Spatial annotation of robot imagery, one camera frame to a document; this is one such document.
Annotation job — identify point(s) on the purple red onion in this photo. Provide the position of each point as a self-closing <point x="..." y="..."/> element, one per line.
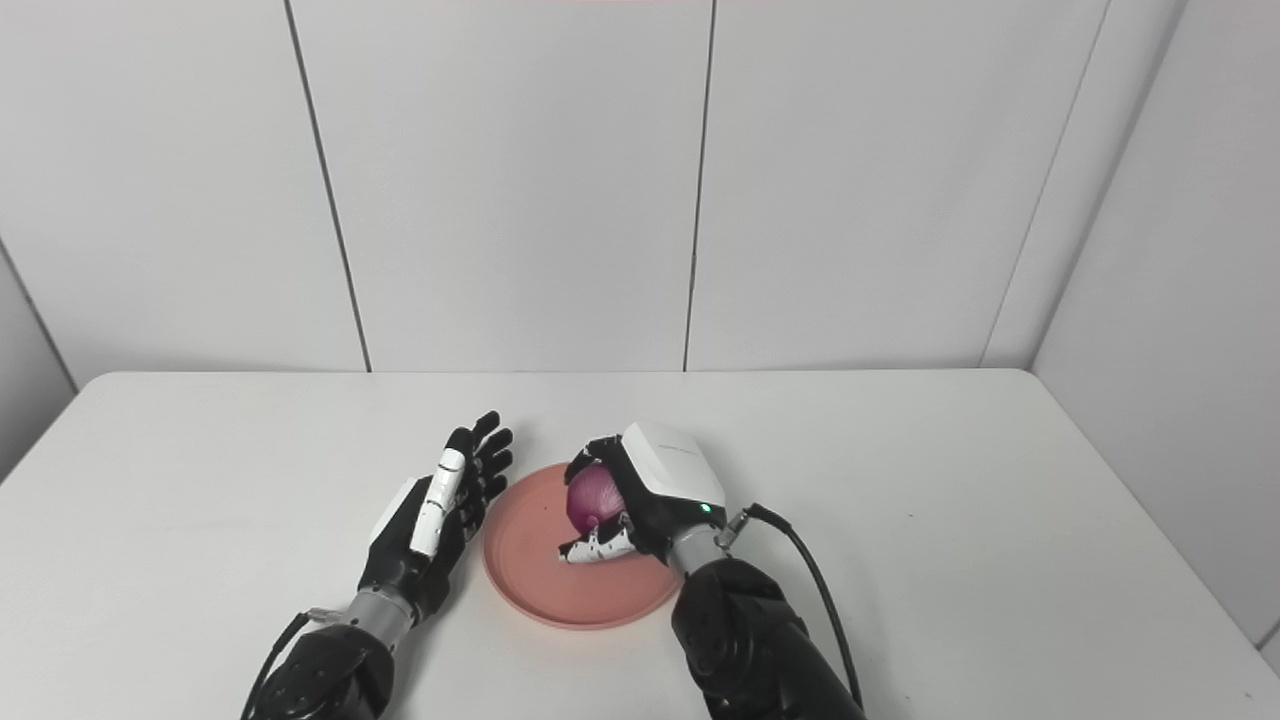
<point x="592" y="498"/>

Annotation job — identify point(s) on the pink round plate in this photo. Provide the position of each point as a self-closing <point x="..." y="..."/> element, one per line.
<point x="585" y="590"/>

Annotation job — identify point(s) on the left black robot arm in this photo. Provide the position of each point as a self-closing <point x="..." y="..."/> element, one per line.
<point x="330" y="665"/>

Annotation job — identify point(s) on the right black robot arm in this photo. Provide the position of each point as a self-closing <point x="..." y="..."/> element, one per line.
<point x="750" y="640"/>

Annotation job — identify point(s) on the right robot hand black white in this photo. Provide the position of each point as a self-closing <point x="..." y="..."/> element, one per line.
<point x="670" y="480"/>

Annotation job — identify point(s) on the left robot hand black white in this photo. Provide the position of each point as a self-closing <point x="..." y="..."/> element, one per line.
<point x="430" y="530"/>

